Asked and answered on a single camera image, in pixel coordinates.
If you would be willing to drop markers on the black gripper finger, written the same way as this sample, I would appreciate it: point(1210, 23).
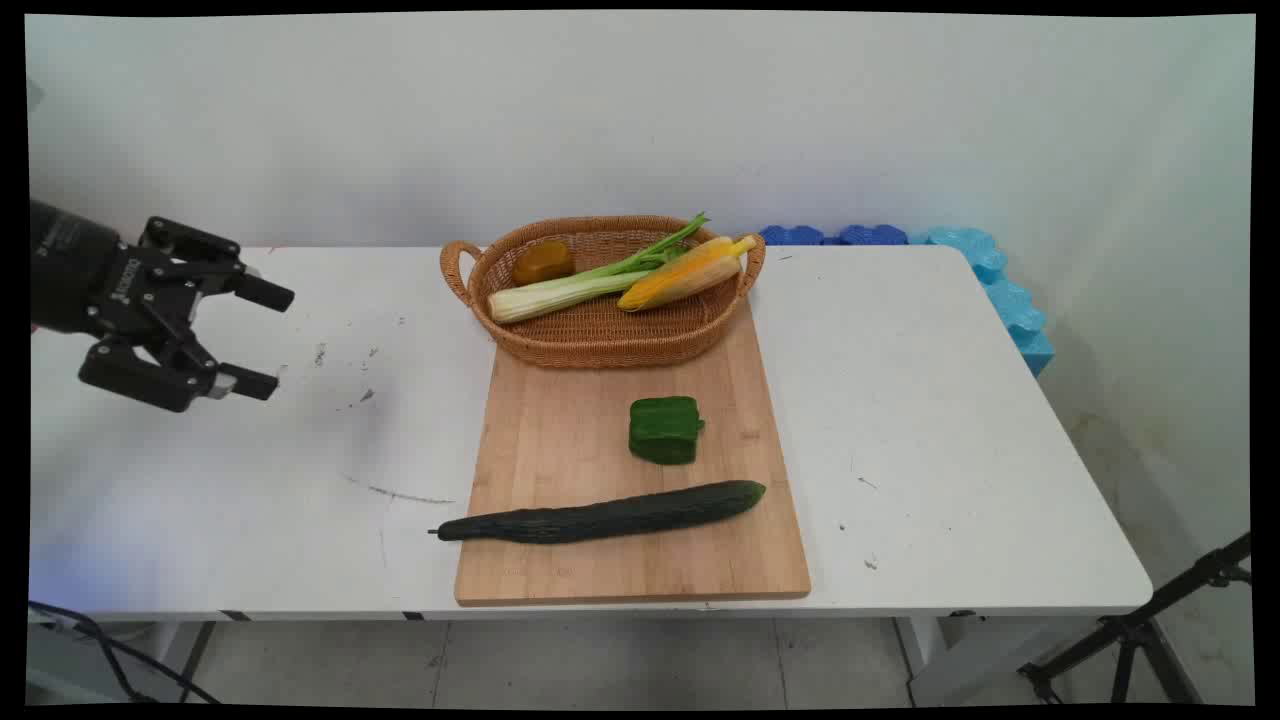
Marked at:
point(150, 375)
point(195, 255)

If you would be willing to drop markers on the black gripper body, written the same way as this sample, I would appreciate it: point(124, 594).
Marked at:
point(85, 275)

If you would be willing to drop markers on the brown potato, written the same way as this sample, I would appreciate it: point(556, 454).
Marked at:
point(543, 263)

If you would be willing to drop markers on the black table leg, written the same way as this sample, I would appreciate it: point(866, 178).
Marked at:
point(195, 660)

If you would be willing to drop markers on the pale green celery stalk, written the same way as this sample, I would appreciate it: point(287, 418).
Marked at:
point(560, 293)

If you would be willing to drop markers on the bamboo cutting board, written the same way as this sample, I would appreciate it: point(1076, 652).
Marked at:
point(560, 440)

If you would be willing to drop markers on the woven wicker basket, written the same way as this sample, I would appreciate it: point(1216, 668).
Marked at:
point(600, 338)

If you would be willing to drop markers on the long dark green cucumber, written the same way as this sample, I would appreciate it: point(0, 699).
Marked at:
point(600, 518)

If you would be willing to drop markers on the yellow corn cob with husk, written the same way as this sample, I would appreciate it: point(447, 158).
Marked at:
point(680, 276)

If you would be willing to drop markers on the green bell pepper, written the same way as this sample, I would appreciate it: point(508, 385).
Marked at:
point(665, 432)

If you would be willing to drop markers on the dark blue foam mat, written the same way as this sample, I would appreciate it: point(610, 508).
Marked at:
point(870, 236)

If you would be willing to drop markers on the light blue foam mat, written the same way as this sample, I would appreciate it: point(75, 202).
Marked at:
point(1010, 300)

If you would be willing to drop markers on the white table leg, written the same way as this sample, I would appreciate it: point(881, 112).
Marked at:
point(930, 660)

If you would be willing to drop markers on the black tripod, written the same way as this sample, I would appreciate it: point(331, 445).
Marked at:
point(1135, 628)

